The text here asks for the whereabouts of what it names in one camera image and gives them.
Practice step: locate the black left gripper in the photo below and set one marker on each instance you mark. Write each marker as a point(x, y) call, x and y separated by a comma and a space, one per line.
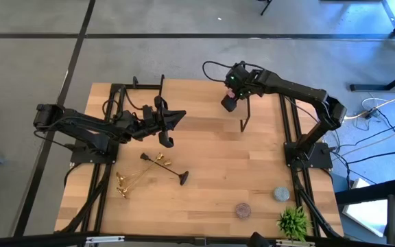
point(146, 125)

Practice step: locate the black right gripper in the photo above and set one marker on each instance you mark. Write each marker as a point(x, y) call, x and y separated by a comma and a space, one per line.
point(243, 80)

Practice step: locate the black candlestick holder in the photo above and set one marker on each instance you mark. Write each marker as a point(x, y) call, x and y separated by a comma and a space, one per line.
point(183, 177)

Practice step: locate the gold candlestick holder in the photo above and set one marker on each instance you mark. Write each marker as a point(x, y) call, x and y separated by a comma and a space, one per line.
point(122, 192)
point(119, 178)

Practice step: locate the maroon patterned candle tin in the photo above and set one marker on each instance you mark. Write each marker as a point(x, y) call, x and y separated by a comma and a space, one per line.
point(243, 210)

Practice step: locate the blue patterned candle tin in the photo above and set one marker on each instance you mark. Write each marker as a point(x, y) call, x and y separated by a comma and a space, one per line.
point(281, 193)

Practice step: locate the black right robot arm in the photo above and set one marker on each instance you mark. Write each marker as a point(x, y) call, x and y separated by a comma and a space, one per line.
point(297, 91)

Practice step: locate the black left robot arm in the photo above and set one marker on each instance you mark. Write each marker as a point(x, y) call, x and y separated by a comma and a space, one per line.
point(81, 123)

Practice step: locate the wooden shelf with black legs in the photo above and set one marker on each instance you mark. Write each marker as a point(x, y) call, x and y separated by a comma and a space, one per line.
point(201, 103)

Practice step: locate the black tripod leg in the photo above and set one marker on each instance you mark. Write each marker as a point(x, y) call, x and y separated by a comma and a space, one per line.
point(266, 7)

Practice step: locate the black desk leg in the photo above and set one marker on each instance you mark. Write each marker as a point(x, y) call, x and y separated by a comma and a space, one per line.
point(369, 87)

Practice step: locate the green artificial plant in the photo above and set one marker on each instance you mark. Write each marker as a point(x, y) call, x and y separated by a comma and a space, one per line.
point(293, 223)

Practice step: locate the black beam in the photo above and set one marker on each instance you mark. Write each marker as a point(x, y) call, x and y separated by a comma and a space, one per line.
point(369, 192)

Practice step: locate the white flat panel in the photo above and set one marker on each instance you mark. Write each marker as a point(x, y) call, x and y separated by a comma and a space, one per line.
point(365, 216)

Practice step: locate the black aluminium table frame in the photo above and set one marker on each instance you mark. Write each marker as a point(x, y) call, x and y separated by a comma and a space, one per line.
point(132, 85)

